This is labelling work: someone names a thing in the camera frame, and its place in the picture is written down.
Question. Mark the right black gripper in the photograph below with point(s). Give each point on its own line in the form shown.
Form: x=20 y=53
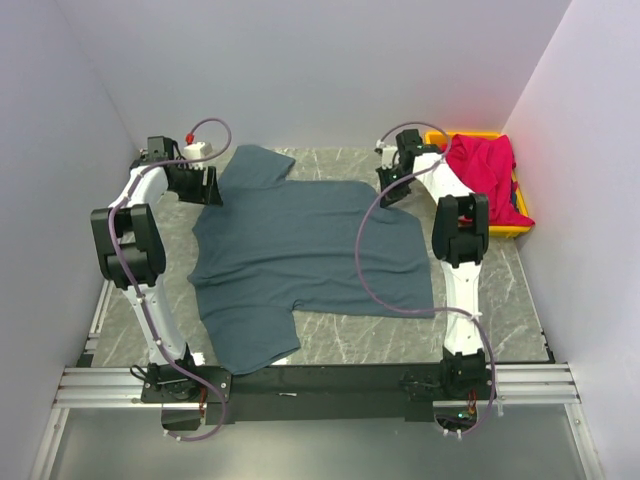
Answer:
x=393 y=195

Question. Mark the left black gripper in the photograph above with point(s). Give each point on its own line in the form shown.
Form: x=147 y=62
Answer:
x=206 y=194

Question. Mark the blue-grey t-shirt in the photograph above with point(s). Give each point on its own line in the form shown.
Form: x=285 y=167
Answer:
x=278 y=245

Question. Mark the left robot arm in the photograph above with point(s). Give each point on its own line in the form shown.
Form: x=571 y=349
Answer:
x=132 y=256

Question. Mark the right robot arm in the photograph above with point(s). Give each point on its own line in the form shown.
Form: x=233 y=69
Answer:
x=460 y=239

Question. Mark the yellow plastic bin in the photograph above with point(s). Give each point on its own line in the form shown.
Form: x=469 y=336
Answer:
x=447 y=183

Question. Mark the red t-shirt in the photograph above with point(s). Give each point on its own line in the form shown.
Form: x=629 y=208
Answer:
x=484 y=166

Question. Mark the black base beam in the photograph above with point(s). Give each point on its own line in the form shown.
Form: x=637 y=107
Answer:
x=317 y=392

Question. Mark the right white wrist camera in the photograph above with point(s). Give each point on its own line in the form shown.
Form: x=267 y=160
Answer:
x=388 y=154

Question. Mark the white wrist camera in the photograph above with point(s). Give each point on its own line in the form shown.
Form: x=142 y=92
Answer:
x=196 y=153
x=388 y=154

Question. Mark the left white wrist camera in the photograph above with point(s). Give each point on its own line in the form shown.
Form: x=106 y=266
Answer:
x=196 y=153

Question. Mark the aluminium rail frame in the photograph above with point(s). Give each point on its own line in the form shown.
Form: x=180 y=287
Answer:
x=336 y=421

